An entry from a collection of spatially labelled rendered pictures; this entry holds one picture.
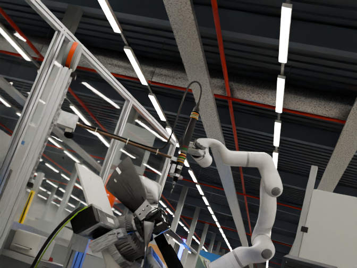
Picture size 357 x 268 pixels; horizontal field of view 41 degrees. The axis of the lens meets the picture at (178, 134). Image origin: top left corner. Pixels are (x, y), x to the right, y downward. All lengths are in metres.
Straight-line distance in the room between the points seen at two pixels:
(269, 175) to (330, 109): 8.30
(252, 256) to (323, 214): 1.28
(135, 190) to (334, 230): 2.19
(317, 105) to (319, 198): 6.98
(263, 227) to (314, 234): 1.18
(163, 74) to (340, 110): 4.09
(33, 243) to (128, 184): 0.59
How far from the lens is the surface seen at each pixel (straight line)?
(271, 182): 2.83
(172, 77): 11.54
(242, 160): 2.81
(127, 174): 2.29
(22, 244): 2.60
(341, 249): 4.10
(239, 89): 11.18
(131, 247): 2.35
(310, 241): 4.13
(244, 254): 3.03
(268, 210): 2.94
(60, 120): 2.50
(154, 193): 2.56
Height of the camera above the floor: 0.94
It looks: 17 degrees up
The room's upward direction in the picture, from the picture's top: 17 degrees clockwise
